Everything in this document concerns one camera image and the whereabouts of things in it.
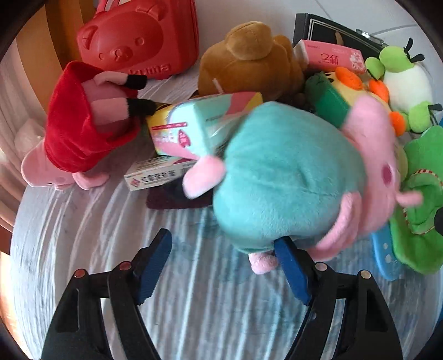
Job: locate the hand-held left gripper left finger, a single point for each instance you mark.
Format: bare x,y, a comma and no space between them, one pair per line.
152,270

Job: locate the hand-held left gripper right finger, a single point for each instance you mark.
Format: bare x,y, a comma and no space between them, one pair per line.
294,273

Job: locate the pig plush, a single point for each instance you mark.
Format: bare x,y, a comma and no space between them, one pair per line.
287,180
69,138

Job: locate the blue dotted pad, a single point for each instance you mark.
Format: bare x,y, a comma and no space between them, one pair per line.
384,256

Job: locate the small white medicine box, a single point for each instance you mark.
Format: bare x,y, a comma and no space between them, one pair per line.
152,173

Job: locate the green plush stocking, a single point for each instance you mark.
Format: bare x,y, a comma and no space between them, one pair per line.
422,207

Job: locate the teal and pink carton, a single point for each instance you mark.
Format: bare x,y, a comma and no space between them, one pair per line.
183,128

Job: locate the pig plush in red dress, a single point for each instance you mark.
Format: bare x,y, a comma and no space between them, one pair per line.
69,138

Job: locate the dark green carton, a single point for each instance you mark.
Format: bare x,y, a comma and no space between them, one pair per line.
327,100

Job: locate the yellow plush with orange feet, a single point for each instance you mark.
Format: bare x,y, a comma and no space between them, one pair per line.
353,88

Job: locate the brown bear plush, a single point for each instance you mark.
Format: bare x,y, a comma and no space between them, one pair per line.
249,62

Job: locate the pink tissue box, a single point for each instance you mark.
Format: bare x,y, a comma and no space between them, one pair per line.
332,57

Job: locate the green frog plush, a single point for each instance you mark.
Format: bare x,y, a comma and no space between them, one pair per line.
408,83

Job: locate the red bear-face case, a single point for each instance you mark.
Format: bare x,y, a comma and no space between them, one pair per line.
131,38

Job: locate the black box with metal clasp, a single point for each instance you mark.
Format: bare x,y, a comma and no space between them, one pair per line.
322,29

